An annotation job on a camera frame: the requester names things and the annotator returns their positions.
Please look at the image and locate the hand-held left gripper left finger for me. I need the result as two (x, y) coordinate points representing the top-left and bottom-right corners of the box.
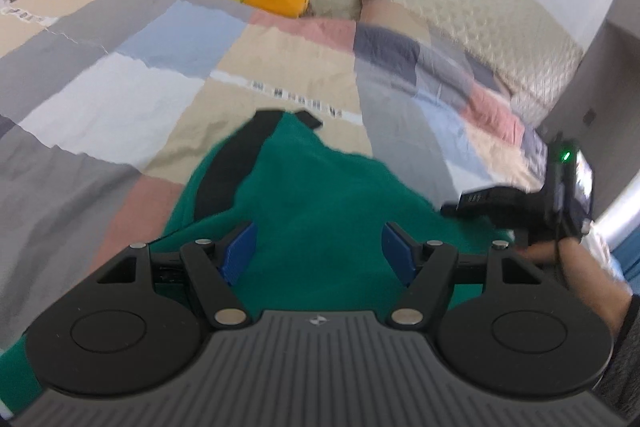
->
(95, 221), (259, 329)

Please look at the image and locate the green sweatshirt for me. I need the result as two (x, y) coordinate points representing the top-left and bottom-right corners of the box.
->
(0, 109), (515, 414)

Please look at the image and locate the person's right hand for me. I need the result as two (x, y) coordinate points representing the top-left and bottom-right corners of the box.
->
(515, 241), (560, 266)

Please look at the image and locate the plaid patchwork duvet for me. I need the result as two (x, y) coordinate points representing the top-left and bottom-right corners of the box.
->
(0, 0), (557, 354)

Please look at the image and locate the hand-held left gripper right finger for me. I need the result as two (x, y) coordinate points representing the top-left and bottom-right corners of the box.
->
(381, 221), (544, 328)

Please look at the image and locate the plaid pillow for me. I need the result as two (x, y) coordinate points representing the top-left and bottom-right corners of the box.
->
(357, 0), (516, 98)

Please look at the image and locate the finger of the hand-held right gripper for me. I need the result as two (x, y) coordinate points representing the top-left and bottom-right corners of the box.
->
(440, 188), (497, 219)

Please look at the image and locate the person's right forearm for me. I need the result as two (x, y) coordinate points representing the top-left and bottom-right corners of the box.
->
(555, 234), (640, 424)

